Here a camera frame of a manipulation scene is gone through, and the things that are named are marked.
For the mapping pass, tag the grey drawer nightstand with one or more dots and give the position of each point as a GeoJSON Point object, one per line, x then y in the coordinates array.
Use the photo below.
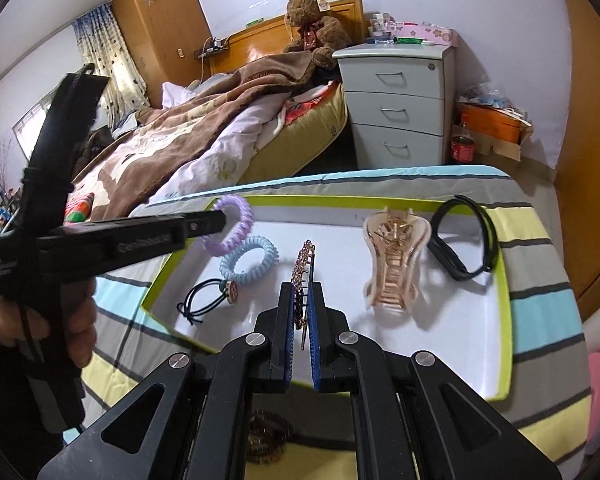
{"type": "Point", "coordinates": [395, 110]}

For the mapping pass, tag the large wooden wardrobe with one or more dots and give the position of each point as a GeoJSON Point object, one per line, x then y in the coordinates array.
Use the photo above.
{"type": "Point", "coordinates": [595, 135]}

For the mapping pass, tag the headboard shelf with power strip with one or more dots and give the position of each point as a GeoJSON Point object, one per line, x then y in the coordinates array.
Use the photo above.
{"type": "Point", "coordinates": [212, 47]}

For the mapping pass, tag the red label cola bottle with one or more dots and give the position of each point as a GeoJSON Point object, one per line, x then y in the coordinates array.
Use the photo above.
{"type": "Point", "coordinates": [462, 147]}

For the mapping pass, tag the black fitness band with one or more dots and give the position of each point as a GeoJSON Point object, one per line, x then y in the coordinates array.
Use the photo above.
{"type": "Point", "coordinates": [442, 252]}

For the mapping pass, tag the window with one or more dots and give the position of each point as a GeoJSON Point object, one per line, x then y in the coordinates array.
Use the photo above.
{"type": "Point", "coordinates": [27, 132]}

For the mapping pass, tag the person's left hand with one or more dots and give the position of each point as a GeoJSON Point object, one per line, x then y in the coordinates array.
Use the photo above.
{"type": "Point", "coordinates": [82, 320]}

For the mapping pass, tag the green box lid tray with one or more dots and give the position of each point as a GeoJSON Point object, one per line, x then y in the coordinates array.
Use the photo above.
{"type": "Point", "coordinates": [430, 330]}

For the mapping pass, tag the dotted curtain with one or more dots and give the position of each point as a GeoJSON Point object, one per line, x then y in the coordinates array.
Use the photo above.
{"type": "Point", "coordinates": [110, 60]}

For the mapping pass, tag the pink floral box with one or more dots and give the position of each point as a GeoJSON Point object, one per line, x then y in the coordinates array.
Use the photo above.
{"type": "Point", "coordinates": [425, 34]}

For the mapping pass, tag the brown teddy bear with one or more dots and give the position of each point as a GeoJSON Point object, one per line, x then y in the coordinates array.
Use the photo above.
{"type": "Point", "coordinates": [315, 25]}

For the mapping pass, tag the jeweled hair comb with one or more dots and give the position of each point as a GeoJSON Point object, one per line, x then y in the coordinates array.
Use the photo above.
{"type": "Point", "coordinates": [302, 270]}

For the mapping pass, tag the brown patterned blanket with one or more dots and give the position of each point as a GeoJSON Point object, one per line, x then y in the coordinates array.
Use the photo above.
{"type": "Point", "coordinates": [180, 120]}

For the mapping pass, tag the orange box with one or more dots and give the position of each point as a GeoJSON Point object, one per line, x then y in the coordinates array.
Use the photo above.
{"type": "Point", "coordinates": [490, 125]}

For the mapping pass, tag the white quilt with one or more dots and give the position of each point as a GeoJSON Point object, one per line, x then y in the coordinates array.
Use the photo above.
{"type": "Point", "coordinates": [220, 155]}

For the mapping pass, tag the yellow mattress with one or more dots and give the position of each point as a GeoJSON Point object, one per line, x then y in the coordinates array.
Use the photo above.
{"type": "Point", "coordinates": [310, 140]}

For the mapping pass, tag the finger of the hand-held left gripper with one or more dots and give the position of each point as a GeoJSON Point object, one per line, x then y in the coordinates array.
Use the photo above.
{"type": "Point", "coordinates": [205, 222]}

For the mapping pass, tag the wooden bed headboard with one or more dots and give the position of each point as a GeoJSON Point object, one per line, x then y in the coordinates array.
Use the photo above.
{"type": "Point", "coordinates": [260, 45]}

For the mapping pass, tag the wooden wardrobe with star decals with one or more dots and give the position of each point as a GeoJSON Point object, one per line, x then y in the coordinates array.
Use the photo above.
{"type": "Point", "coordinates": [160, 20]}

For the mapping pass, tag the rose gold hair claw clip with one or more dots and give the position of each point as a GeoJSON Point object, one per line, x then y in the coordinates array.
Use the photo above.
{"type": "Point", "coordinates": [392, 260]}

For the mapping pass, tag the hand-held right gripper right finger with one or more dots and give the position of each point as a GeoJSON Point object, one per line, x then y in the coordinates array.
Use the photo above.
{"type": "Point", "coordinates": [317, 360]}

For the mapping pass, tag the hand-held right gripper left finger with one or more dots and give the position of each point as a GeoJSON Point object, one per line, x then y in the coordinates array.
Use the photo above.
{"type": "Point", "coordinates": [286, 360]}

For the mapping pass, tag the striped tablecloth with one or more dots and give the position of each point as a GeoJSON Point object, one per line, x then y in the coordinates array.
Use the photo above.
{"type": "Point", "coordinates": [540, 285]}

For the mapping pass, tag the cardboard box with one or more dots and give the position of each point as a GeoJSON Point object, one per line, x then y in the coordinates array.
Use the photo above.
{"type": "Point", "coordinates": [510, 150]}

